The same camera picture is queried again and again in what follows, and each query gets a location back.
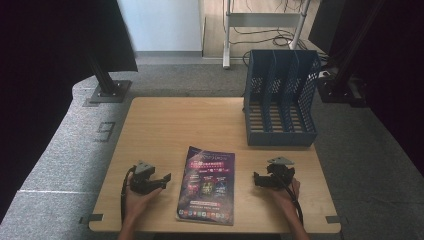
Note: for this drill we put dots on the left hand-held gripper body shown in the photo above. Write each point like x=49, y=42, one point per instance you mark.
x=143, y=176

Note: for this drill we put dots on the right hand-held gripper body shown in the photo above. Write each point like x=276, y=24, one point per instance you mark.
x=281, y=173

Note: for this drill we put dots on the blue plastic file rack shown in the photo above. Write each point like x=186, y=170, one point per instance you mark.
x=280, y=133

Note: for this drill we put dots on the purple magazine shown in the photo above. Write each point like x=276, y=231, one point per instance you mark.
x=206, y=186

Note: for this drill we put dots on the person's left hand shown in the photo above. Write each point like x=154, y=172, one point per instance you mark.
x=138, y=201

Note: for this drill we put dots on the person's right hand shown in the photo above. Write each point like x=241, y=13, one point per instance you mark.
x=283, y=200

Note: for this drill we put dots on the black metal stand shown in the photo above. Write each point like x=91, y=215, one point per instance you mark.
x=108, y=90
x=343, y=90

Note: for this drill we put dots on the white power strip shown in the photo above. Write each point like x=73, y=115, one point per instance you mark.
x=324, y=73

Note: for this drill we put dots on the black curtain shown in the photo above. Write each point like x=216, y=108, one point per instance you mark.
x=400, y=83
x=40, y=66

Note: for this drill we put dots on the grey metal table bracket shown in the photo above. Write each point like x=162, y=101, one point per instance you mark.
x=91, y=218
x=335, y=219

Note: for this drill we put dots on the white metal stand frame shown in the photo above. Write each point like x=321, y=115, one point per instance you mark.
x=263, y=19

